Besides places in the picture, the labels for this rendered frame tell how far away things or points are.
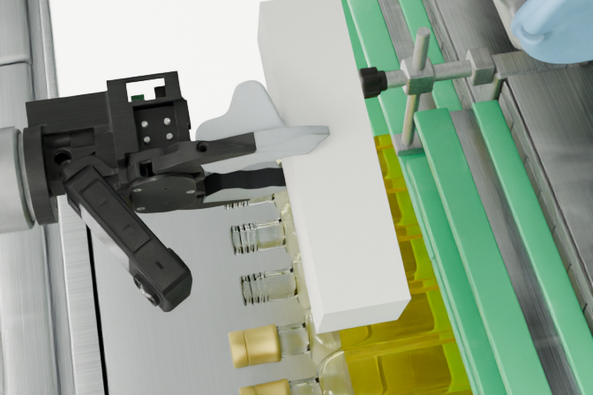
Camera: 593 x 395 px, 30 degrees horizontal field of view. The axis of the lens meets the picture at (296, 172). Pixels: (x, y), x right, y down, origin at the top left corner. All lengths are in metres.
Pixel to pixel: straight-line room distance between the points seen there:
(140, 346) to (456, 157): 0.40
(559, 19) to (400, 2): 0.63
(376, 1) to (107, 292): 0.43
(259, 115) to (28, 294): 0.53
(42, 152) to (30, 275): 0.48
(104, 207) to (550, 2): 0.34
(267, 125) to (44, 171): 0.16
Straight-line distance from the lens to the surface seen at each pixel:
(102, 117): 0.80
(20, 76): 1.43
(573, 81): 1.04
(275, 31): 0.82
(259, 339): 1.02
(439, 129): 1.01
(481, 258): 0.93
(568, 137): 1.00
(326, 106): 0.79
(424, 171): 1.07
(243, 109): 0.78
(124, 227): 0.78
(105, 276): 1.23
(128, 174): 0.77
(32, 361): 1.20
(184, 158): 0.75
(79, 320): 1.20
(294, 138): 0.76
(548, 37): 0.65
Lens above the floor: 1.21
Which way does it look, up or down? 7 degrees down
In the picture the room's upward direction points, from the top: 99 degrees counter-clockwise
